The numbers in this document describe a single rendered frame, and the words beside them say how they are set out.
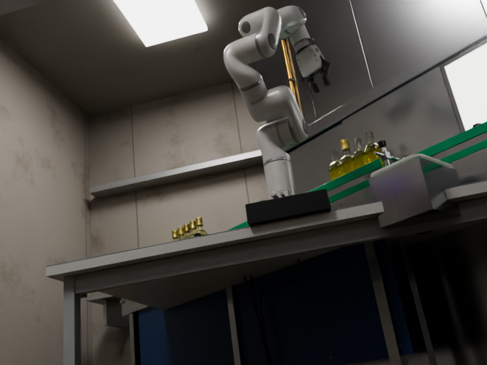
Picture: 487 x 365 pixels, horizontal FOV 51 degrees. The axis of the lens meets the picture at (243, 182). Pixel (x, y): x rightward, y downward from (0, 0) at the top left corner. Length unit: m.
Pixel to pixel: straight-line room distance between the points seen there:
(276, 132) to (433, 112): 0.64
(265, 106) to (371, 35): 0.84
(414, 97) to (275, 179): 0.73
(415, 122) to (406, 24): 0.43
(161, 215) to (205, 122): 1.12
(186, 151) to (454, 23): 3.81
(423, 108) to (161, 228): 3.69
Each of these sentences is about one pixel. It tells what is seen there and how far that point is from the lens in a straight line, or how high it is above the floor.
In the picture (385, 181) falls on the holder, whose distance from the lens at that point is 1.53.
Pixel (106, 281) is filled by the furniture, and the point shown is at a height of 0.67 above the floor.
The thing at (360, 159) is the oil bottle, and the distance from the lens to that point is 1.98.
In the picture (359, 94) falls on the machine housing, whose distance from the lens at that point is 2.30.
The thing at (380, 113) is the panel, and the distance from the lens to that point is 2.17.
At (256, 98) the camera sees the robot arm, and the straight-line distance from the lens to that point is 1.67.
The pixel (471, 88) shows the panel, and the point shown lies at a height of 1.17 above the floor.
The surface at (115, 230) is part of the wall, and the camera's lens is 5.51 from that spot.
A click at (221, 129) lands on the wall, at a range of 5.47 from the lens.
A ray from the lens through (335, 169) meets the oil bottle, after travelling 2.05.
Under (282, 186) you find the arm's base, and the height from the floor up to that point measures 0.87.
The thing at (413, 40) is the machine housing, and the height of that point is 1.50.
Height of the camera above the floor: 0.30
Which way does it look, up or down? 22 degrees up
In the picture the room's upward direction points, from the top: 8 degrees counter-clockwise
